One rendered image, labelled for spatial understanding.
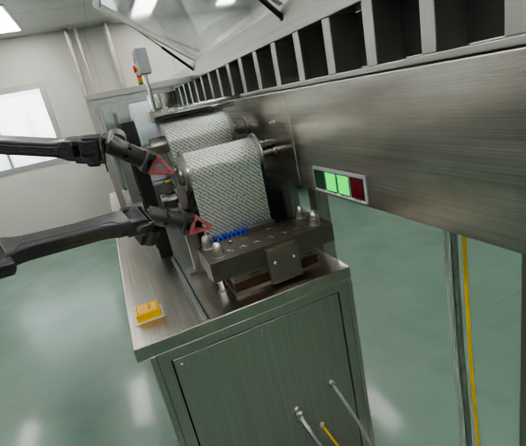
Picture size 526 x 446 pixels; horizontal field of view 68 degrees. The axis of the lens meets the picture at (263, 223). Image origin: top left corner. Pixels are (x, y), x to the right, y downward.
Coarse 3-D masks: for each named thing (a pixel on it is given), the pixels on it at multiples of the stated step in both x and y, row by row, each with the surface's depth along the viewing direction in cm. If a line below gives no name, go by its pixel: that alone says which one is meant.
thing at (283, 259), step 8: (296, 240) 116; (272, 248) 114; (280, 248) 114; (288, 248) 115; (296, 248) 116; (272, 256) 114; (280, 256) 115; (288, 256) 116; (296, 256) 116; (272, 264) 114; (280, 264) 115; (288, 264) 116; (296, 264) 117; (272, 272) 115; (280, 272) 116; (288, 272) 117; (296, 272) 118; (272, 280) 116; (280, 280) 117
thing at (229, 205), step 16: (256, 176) 129; (208, 192) 124; (224, 192) 126; (240, 192) 129; (256, 192) 131; (208, 208) 126; (224, 208) 128; (240, 208) 130; (256, 208) 132; (224, 224) 129; (240, 224) 131
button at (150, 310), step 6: (156, 300) 119; (138, 306) 117; (144, 306) 116; (150, 306) 116; (156, 306) 115; (138, 312) 114; (144, 312) 113; (150, 312) 113; (156, 312) 113; (138, 318) 112; (144, 318) 112; (150, 318) 113
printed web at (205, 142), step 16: (160, 128) 149; (176, 128) 141; (192, 128) 142; (208, 128) 144; (224, 128) 146; (176, 144) 141; (192, 144) 143; (208, 144) 145; (224, 144) 128; (240, 144) 128; (192, 160) 122; (208, 160) 123; (224, 160) 124; (240, 160) 126; (256, 160) 128; (192, 176) 122; (208, 176) 123; (224, 176) 125; (240, 176) 127; (192, 208) 163
